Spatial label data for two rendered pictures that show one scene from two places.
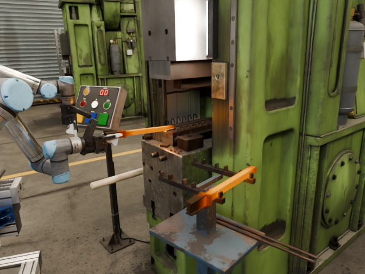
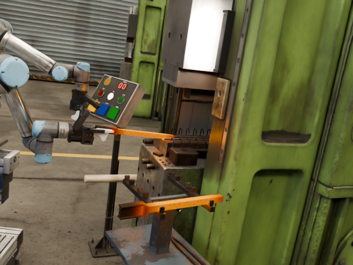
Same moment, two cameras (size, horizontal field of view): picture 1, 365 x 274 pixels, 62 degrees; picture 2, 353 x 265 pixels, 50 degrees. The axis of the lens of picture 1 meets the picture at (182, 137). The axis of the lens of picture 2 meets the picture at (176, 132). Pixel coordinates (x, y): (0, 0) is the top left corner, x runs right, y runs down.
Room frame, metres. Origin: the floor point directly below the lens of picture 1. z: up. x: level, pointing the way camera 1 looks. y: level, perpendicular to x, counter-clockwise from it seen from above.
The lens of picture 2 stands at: (-0.20, -0.43, 1.51)
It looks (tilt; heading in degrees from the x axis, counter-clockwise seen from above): 14 degrees down; 14
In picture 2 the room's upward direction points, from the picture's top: 8 degrees clockwise
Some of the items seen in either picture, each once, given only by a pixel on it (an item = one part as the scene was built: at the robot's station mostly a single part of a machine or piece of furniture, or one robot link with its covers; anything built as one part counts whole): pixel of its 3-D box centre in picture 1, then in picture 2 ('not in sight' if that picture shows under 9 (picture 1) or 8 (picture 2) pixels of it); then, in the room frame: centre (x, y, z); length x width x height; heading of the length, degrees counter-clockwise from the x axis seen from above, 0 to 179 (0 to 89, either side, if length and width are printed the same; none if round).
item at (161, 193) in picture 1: (197, 172); (194, 193); (1.73, -0.09, 0.69); 0.56 x 0.38 x 0.45; 128
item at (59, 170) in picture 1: (57, 169); (42, 149); (1.27, 0.56, 0.92); 0.11 x 0.08 x 0.11; 58
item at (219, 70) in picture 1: (219, 80); (220, 98); (1.47, -0.18, 1.27); 0.09 x 0.02 x 0.17; 38
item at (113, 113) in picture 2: (103, 119); (113, 113); (1.86, 0.50, 1.01); 0.07 x 0.05 x 0.07; 63
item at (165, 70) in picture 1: (189, 67); (206, 78); (1.76, -0.05, 1.32); 0.42 x 0.20 x 0.10; 128
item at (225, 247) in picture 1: (206, 233); (158, 252); (1.12, -0.09, 0.67); 0.40 x 0.30 x 0.02; 47
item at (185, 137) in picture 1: (190, 142); (183, 156); (1.53, -0.04, 0.95); 0.12 x 0.08 x 0.06; 128
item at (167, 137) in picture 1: (190, 129); (196, 144); (1.76, -0.05, 0.96); 0.42 x 0.20 x 0.09; 128
